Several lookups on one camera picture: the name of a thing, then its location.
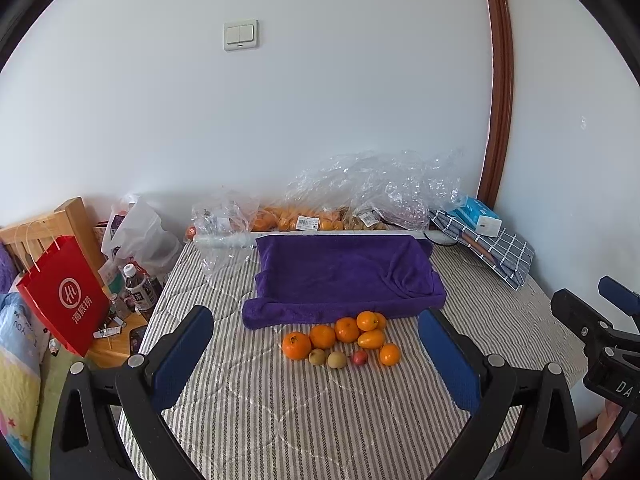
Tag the striped mattress cover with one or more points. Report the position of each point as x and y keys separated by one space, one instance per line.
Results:
x=248 y=412

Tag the crumpled clear plastic bag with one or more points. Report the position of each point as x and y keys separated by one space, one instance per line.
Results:
x=403 y=188

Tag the plastic drink bottle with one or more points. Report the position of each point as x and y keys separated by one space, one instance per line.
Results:
x=140 y=288

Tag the wooden chair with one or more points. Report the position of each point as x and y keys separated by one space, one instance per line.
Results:
x=26 y=241

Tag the brown wooden door frame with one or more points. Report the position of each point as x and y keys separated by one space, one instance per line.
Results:
x=501 y=103

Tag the bag of oranges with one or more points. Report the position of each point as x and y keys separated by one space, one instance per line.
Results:
x=318 y=204

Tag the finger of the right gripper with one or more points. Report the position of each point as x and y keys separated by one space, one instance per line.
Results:
x=625 y=299

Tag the blue tissue pack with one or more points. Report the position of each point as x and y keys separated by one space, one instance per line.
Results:
x=477 y=216

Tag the colourful pillow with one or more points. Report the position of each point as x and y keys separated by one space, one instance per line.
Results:
x=23 y=344

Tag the checked blue cloth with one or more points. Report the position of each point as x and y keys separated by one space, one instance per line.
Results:
x=507 y=254

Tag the purple towel covered tray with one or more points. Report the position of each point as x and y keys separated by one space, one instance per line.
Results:
x=318 y=279

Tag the red paper shopping bag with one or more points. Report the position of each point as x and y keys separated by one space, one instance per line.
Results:
x=63 y=292

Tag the clear plastic bag left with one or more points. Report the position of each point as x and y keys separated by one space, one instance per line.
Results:
x=223 y=225

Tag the oval kumquat top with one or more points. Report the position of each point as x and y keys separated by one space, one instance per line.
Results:
x=367 y=321

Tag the small red fruit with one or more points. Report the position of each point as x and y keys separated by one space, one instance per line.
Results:
x=360 y=357

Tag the yellow brown longan fruit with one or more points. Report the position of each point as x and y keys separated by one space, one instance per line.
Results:
x=336 y=360

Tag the white wall switch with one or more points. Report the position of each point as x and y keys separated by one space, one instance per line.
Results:
x=240 y=35

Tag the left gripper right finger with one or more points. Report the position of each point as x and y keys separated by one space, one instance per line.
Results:
x=522 y=422

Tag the white plastic bag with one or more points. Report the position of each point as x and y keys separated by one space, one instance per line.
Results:
x=134 y=234

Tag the large mandarin with stem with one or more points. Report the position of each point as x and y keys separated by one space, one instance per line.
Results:
x=296 y=346

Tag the green brown longan fruit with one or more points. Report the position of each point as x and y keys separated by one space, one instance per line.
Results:
x=317 y=357

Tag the wooden side table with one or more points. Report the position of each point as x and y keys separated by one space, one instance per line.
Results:
x=113 y=351

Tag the bag of longans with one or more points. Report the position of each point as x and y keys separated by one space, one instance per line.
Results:
x=350 y=219

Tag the small round orange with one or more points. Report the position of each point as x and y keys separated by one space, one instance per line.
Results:
x=389 y=355

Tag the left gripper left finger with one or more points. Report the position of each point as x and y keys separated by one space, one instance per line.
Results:
x=85 y=441

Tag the oval kumquat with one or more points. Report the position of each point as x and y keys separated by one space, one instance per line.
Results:
x=371 y=340
x=367 y=321

